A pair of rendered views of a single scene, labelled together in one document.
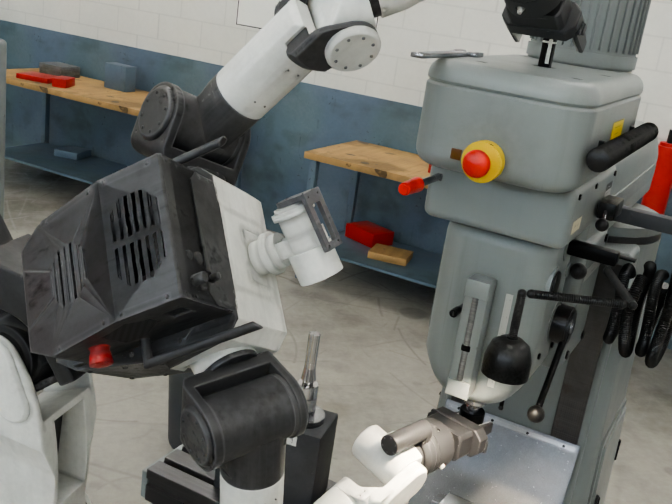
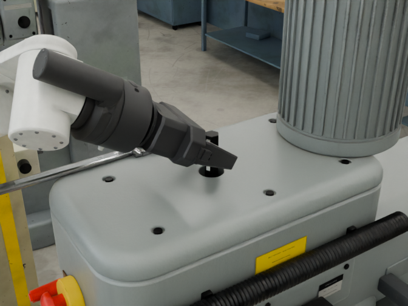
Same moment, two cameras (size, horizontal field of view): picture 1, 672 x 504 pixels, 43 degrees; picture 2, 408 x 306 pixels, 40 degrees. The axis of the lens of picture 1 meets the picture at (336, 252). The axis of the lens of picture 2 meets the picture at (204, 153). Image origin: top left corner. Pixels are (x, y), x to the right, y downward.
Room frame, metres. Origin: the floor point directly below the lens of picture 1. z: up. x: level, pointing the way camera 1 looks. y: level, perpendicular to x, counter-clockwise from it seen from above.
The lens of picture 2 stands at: (0.80, -0.65, 2.30)
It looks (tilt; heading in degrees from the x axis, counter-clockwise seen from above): 28 degrees down; 31
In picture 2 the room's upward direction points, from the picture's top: straight up
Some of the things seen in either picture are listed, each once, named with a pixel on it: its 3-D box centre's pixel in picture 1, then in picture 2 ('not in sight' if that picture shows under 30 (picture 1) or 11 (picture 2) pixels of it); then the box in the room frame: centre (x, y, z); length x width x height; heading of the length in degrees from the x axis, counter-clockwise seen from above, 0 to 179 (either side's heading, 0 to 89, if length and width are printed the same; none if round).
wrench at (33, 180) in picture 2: (446, 53); (81, 165); (1.32, -0.12, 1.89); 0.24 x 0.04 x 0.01; 155
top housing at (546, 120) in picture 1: (536, 114); (219, 212); (1.43, -0.30, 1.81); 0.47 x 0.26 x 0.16; 154
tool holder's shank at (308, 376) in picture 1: (311, 358); not in sight; (1.58, 0.02, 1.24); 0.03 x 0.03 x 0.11
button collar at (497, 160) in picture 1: (482, 161); (70, 298); (1.21, -0.19, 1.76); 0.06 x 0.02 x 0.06; 64
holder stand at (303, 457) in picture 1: (276, 447); not in sight; (1.59, 0.07, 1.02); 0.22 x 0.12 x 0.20; 75
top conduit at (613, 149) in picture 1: (624, 143); (290, 271); (1.38, -0.44, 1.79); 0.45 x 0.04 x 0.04; 154
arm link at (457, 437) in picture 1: (440, 440); not in sight; (1.35, -0.23, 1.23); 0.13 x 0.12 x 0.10; 49
